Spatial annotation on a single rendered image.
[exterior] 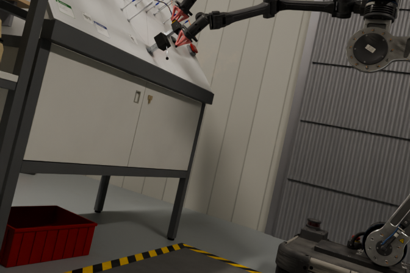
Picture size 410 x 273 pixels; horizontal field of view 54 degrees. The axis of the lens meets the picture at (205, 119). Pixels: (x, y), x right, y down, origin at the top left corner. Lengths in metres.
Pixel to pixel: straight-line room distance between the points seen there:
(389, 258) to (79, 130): 1.29
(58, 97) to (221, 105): 2.10
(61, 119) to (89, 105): 0.14
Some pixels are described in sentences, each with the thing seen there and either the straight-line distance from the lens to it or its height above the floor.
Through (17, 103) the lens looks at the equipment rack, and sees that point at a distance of 1.32.
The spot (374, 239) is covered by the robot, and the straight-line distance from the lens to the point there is 1.79.
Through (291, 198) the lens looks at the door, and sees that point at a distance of 3.11.
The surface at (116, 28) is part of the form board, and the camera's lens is 1.72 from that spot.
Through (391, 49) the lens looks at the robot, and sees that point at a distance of 1.89.
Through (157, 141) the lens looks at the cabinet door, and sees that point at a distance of 1.98.
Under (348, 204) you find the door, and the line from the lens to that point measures 3.05.
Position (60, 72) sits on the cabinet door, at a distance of 1.47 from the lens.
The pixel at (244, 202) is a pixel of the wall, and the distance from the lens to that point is 3.27.
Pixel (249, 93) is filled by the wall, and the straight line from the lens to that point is 3.32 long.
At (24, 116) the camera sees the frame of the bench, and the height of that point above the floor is 0.54.
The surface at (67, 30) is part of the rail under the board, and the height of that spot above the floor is 0.85.
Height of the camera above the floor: 0.60
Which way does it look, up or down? 3 degrees up
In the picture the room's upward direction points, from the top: 13 degrees clockwise
